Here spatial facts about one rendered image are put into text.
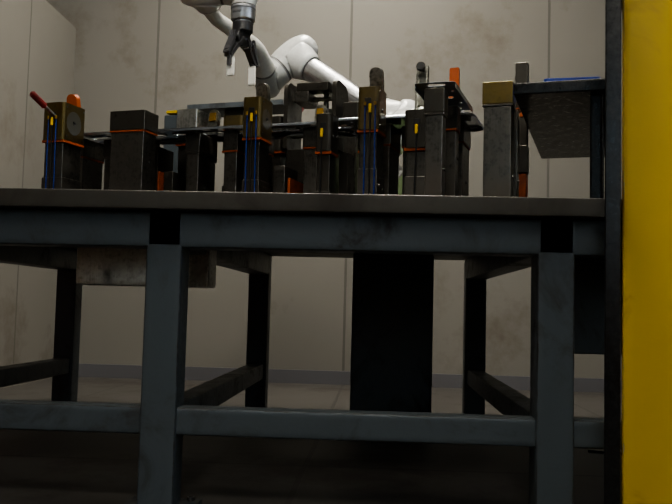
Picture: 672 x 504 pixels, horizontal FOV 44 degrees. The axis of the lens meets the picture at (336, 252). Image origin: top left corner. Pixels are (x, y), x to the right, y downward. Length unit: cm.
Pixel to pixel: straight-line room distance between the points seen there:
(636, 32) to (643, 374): 71
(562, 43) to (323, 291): 208
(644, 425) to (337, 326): 335
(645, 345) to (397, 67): 362
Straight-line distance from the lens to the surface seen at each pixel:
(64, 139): 266
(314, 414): 182
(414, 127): 220
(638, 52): 188
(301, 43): 361
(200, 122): 286
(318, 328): 498
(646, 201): 181
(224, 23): 331
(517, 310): 503
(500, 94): 224
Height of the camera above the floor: 46
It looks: 4 degrees up
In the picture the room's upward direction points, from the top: 1 degrees clockwise
